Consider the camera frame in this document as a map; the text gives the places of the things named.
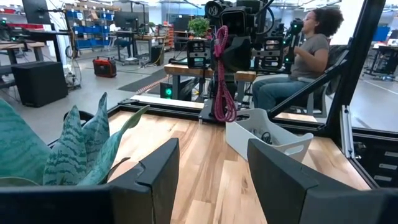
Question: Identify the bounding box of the green leafy potted plant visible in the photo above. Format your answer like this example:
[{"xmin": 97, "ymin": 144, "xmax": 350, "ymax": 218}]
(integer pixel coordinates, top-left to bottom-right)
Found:
[{"xmin": 188, "ymin": 17, "xmax": 211, "ymax": 39}]

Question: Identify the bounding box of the red portable power station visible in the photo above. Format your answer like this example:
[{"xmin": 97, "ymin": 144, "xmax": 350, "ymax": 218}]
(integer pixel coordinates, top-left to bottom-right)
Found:
[{"xmin": 92, "ymin": 56, "xmax": 118, "ymax": 78}]

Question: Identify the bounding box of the wooden workbench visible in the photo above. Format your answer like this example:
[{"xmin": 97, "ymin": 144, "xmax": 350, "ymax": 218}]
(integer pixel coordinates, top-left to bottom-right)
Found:
[{"xmin": 164, "ymin": 63, "xmax": 257, "ymax": 101}]

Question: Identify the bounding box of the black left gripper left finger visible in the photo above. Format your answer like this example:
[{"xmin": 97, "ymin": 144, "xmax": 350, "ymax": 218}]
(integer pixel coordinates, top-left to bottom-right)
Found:
[{"xmin": 0, "ymin": 138, "xmax": 180, "ymax": 224}]

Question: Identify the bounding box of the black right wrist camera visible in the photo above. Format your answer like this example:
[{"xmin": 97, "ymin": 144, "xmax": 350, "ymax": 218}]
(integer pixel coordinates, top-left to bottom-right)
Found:
[{"xmin": 220, "ymin": 7, "xmax": 251, "ymax": 35}]

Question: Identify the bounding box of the pink braided USB-C cable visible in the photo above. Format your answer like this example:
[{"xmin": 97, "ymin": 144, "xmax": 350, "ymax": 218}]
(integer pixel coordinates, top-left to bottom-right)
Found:
[{"xmin": 213, "ymin": 25, "xmax": 238, "ymax": 123}]

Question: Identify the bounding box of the black USB-C cable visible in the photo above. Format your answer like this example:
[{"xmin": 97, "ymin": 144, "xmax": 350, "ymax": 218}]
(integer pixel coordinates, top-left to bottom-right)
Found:
[{"xmin": 251, "ymin": 129, "xmax": 274, "ymax": 146}]

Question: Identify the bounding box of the black cabinet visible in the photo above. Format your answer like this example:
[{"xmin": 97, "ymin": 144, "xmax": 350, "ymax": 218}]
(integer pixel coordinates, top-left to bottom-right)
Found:
[{"xmin": 11, "ymin": 61, "xmax": 68, "ymax": 108}]

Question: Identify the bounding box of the green striped snake plant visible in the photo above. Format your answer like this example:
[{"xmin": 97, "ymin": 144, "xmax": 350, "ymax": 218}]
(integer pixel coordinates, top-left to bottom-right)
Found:
[{"xmin": 0, "ymin": 92, "xmax": 150, "ymax": 187}]

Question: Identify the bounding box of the person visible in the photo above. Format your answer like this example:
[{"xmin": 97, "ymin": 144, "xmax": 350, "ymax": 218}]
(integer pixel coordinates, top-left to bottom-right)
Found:
[{"xmin": 251, "ymin": 7, "xmax": 345, "ymax": 111}]

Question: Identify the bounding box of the black office chair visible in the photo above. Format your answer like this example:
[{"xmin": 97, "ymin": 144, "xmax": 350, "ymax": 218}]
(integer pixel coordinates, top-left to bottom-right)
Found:
[{"xmin": 292, "ymin": 45, "xmax": 349, "ymax": 118}]

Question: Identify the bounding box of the white plastic bin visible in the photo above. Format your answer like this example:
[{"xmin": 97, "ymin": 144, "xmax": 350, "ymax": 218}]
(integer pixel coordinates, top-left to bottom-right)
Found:
[{"xmin": 225, "ymin": 108, "xmax": 314, "ymax": 163}]

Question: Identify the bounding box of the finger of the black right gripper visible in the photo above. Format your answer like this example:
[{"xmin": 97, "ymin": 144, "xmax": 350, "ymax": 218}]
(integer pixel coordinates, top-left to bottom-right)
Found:
[
  {"xmin": 210, "ymin": 40, "xmax": 218, "ymax": 72},
  {"xmin": 223, "ymin": 35, "xmax": 253, "ymax": 74}
]

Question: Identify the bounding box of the black controller box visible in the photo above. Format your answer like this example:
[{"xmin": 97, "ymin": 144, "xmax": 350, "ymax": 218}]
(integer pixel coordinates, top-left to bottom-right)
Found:
[{"xmin": 354, "ymin": 141, "xmax": 398, "ymax": 188}]

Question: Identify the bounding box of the blue bin shelf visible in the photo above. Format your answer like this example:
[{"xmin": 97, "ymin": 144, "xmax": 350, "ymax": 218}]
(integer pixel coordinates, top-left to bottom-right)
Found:
[{"xmin": 65, "ymin": 9, "xmax": 114, "ymax": 50}]

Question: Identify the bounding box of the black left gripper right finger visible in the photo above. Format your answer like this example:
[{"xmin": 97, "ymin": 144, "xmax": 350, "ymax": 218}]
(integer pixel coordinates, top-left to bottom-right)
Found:
[{"xmin": 248, "ymin": 138, "xmax": 398, "ymax": 224}]

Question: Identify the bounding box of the black metal table frame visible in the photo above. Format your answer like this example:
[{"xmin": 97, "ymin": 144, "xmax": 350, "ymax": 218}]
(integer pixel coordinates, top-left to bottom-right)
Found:
[{"xmin": 48, "ymin": 0, "xmax": 398, "ymax": 190}]

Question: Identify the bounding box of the black computer green light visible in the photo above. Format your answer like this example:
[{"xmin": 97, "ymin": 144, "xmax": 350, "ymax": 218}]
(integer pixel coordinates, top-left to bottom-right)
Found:
[{"xmin": 160, "ymin": 82, "xmax": 174, "ymax": 100}]

